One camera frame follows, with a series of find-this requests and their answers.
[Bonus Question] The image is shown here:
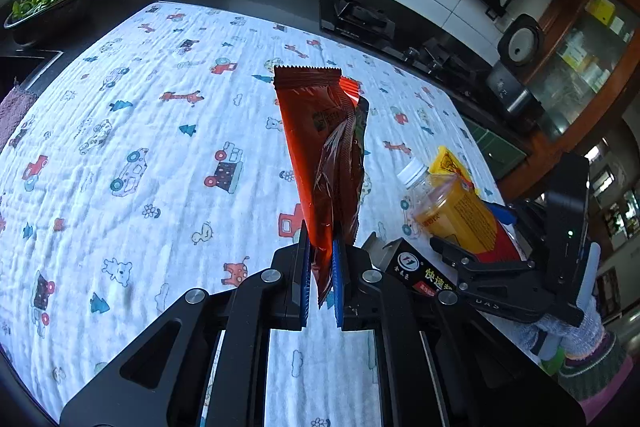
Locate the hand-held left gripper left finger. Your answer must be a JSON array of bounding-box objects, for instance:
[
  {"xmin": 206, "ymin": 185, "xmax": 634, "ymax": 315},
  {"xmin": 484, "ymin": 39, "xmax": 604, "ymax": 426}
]
[{"xmin": 59, "ymin": 221, "xmax": 313, "ymax": 427}]

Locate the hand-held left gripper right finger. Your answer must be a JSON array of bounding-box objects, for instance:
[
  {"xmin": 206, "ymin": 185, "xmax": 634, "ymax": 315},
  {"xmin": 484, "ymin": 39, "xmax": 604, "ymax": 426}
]
[{"xmin": 331, "ymin": 232, "xmax": 586, "ymax": 427}]

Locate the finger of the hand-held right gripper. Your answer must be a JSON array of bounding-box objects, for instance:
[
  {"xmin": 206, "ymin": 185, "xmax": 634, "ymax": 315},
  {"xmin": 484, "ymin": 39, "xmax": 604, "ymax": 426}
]
[
  {"xmin": 481, "ymin": 201, "xmax": 543, "ymax": 238},
  {"xmin": 428, "ymin": 234, "xmax": 538, "ymax": 288}
]

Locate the yellow snack packet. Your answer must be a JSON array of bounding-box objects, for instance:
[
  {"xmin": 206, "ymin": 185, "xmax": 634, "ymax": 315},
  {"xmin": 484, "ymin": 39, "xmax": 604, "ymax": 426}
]
[{"xmin": 412, "ymin": 146, "xmax": 523, "ymax": 263}]

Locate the clear plastic bottle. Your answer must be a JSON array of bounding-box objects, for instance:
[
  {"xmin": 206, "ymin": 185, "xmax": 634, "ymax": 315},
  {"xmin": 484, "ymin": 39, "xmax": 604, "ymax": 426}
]
[{"xmin": 396, "ymin": 157, "xmax": 463, "ymax": 238}]

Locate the red snack packet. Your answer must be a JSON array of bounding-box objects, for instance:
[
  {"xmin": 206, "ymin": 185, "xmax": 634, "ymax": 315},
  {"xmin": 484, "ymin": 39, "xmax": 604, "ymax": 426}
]
[{"xmin": 272, "ymin": 64, "xmax": 361, "ymax": 308}]

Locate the person's right forearm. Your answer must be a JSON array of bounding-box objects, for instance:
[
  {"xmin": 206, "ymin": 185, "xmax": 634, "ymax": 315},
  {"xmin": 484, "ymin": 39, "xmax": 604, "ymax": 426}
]
[{"xmin": 540, "ymin": 332, "xmax": 636, "ymax": 403}]

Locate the person's right hand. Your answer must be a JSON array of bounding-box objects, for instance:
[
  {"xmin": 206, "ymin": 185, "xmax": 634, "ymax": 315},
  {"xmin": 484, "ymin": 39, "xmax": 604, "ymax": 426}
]
[{"xmin": 520, "ymin": 297, "xmax": 608, "ymax": 358}]

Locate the small black box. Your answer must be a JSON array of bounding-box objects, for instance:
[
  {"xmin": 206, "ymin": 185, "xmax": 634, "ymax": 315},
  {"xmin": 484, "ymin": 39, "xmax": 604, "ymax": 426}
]
[{"xmin": 367, "ymin": 232, "xmax": 476, "ymax": 303}]

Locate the green kitchen cabinet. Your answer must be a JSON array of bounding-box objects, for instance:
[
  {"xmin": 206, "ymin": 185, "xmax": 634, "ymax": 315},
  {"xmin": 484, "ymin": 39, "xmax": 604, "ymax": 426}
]
[{"xmin": 462, "ymin": 114, "xmax": 526, "ymax": 168}]

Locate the wooden glass cabinet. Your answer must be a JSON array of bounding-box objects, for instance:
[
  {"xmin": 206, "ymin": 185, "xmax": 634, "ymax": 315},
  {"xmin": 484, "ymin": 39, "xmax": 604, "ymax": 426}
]
[{"xmin": 500, "ymin": 0, "xmax": 640, "ymax": 202}]

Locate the black rice cooker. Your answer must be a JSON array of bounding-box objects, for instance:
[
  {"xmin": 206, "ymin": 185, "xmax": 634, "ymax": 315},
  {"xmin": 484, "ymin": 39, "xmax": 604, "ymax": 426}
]
[{"xmin": 486, "ymin": 13, "xmax": 547, "ymax": 118}]

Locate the black gas stove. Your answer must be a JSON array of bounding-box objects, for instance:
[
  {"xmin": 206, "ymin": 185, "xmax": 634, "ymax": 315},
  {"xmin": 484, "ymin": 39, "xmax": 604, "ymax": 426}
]
[{"xmin": 319, "ymin": 0, "xmax": 501, "ymax": 88}]

